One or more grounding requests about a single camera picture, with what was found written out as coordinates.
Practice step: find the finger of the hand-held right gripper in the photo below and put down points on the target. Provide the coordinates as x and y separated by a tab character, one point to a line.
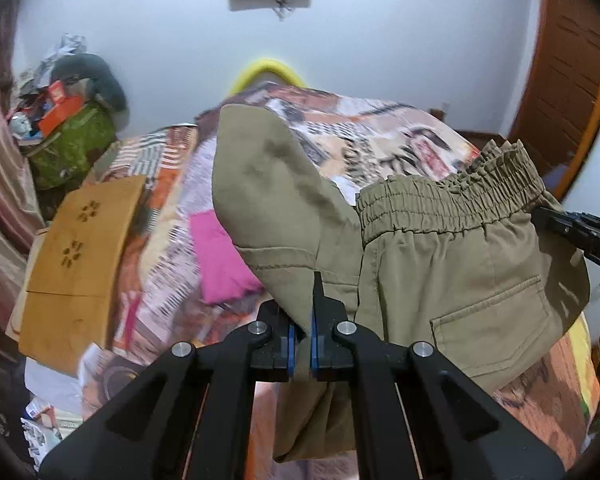
555	222

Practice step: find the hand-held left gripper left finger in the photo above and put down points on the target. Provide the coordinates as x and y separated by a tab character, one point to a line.
291	352

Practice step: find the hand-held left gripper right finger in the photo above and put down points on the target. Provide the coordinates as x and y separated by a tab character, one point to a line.
316	355

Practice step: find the olive green pants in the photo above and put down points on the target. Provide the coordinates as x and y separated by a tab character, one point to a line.
430	260

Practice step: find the colourful fleece blanket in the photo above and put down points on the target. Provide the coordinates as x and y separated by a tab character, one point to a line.
587	360

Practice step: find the pink cloth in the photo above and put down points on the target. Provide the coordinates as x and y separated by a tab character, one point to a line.
215	260

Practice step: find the brown wooden door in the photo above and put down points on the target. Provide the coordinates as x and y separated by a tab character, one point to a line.
565	60

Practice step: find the newspaper print blanket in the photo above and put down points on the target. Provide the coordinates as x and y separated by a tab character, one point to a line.
360	125

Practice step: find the brown cardboard box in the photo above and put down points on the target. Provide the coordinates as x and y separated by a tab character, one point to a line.
80	270

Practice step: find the scattered printed papers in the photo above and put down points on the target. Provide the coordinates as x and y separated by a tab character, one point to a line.
50	425

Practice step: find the yellow curved tube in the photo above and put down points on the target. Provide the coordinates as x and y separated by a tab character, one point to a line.
265	63

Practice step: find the green patterned bag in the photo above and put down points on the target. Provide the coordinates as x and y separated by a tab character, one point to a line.
75	152

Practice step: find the orange box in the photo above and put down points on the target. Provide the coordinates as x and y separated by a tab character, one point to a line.
60	114

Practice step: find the pink striped curtain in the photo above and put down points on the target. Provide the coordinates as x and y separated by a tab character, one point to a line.
0	185

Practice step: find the red and white box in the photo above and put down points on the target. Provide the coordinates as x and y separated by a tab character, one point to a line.
62	92

